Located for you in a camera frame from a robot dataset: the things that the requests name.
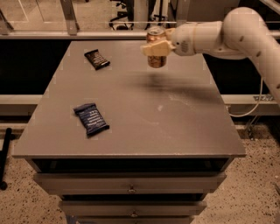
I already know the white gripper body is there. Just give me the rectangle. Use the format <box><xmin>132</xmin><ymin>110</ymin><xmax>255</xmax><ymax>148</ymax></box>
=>
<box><xmin>171</xmin><ymin>23</ymin><xmax>202</xmax><ymax>56</ymax></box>

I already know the orange soda can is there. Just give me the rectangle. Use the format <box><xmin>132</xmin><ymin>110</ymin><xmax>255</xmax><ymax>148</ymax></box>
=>
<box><xmin>146</xmin><ymin>25</ymin><xmax>166</xmax><ymax>68</ymax></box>

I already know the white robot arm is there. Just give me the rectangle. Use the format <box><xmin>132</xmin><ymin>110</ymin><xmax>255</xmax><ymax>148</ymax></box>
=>
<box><xmin>141</xmin><ymin>7</ymin><xmax>280</xmax><ymax>104</ymax></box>

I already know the black chocolate bar wrapper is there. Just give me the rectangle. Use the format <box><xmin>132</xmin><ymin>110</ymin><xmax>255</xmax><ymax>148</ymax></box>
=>
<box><xmin>84</xmin><ymin>49</ymin><xmax>110</xmax><ymax>70</ymax></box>

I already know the metal window railing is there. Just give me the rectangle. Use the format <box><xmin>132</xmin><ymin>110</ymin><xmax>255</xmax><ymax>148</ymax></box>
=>
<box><xmin>0</xmin><ymin>0</ymin><xmax>279</xmax><ymax>39</ymax></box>

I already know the black office chair base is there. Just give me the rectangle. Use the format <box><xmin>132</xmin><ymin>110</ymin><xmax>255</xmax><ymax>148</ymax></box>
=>
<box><xmin>108</xmin><ymin>0</ymin><xmax>134</xmax><ymax>31</ymax></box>

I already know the blue snack bar wrapper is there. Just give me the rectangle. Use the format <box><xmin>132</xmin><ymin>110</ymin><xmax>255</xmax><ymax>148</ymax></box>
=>
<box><xmin>73</xmin><ymin>103</ymin><xmax>109</xmax><ymax>137</ymax></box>

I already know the grey drawer cabinet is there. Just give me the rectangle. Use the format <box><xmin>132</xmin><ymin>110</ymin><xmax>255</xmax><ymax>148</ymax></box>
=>
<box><xmin>12</xmin><ymin>40</ymin><xmax>245</xmax><ymax>224</ymax></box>

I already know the top grey drawer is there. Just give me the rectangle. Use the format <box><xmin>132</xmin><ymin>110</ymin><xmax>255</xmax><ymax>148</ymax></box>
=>
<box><xmin>34</xmin><ymin>172</ymin><xmax>226</xmax><ymax>195</ymax></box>

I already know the grey drawer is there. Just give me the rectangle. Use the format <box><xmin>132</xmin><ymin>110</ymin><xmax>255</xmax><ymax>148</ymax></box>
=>
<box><xmin>34</xmin><ymin>172</ymin><xmax>226</xmax><ymax>195</ymax></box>
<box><xmin>59</xmin><ymin>200</ymin><xmax>207</xmax><ymax>218</ymax></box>

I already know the black stand leg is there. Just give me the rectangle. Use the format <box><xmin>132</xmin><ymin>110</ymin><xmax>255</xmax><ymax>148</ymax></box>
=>
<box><xmin>0</xmin><ymin>128</ymin><xmax>12</xmax><ymax>191</ymax></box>

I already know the white cable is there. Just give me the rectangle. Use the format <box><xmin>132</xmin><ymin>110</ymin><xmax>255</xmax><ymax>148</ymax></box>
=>
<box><xmin>228</xmin><ymin>76</ymin><xmax>264</xmax><ymax>119</ymax></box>

